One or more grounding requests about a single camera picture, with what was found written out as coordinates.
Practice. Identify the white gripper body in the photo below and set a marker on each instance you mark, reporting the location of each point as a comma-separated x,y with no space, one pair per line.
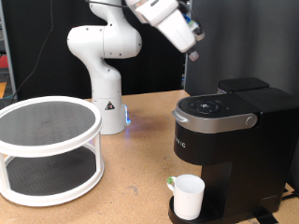
174,25

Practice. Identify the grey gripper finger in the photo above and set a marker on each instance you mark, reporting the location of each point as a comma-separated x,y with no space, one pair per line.
193,56

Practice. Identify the black Keurig coffee machine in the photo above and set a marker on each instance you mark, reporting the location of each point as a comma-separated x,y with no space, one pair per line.
249,155

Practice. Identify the small green object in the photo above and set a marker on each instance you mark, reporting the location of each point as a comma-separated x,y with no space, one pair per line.
171,180

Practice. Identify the white mug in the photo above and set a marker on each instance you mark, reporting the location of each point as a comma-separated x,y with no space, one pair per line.
188,199

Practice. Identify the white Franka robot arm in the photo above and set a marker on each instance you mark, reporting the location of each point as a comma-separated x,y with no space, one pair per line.
104,77

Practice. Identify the red background object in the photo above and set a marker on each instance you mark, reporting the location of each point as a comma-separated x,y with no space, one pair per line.
3,61

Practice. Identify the white two-tier turntable shelf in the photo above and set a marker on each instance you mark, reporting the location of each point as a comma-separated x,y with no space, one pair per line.
56,174

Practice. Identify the yellow background object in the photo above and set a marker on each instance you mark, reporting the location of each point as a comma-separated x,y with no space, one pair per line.
2,89

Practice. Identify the vertical metal rack rail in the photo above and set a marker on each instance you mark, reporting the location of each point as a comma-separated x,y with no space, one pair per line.
186,74

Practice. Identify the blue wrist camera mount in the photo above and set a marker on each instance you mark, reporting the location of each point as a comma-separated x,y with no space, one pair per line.
194,28

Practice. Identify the grey metal frame post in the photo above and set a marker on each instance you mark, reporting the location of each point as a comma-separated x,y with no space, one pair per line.
7,53

